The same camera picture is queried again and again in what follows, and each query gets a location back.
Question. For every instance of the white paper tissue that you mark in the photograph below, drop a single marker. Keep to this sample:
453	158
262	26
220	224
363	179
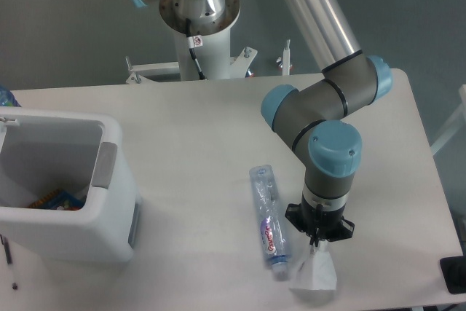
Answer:
314	271

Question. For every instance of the clear plastic water bottle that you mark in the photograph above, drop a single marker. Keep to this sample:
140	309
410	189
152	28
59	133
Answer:
270	218

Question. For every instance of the black device at table edge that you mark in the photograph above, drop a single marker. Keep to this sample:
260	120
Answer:
453	269

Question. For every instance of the white levelling foot bracket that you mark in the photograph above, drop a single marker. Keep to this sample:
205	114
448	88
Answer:
284	61

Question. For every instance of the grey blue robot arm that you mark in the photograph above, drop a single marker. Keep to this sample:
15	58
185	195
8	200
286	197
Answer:
309	121

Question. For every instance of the colourful trash in bin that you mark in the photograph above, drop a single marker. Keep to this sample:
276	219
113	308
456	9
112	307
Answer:
58	199

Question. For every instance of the blue bottle at left edge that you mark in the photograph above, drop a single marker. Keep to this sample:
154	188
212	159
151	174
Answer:
7	98

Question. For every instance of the black pen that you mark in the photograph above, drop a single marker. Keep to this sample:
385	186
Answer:
9	260

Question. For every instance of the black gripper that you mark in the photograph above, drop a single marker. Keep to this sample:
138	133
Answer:
330	225

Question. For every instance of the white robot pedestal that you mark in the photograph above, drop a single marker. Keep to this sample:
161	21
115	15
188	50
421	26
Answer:
204	41

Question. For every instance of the white frame at right edge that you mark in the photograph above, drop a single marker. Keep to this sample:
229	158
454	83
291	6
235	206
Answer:
451	126

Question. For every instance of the white trash can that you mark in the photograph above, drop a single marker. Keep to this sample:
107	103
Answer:
42	151

